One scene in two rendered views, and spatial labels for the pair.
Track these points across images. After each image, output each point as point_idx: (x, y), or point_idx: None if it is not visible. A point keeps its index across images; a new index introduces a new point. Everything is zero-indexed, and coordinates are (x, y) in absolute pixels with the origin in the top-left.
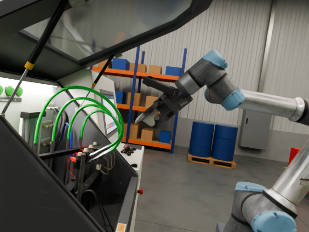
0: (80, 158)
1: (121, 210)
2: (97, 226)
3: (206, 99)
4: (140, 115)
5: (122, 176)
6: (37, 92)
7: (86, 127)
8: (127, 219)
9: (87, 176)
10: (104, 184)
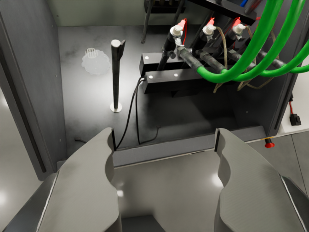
0: (170, 37)
1: (145, 146)
2: (31, 142)
3: None
4: (75, 152)
5: (256, 110)
6: None
7: None
8: (123, 162)
9: (206, 65)
10: (235, 90)
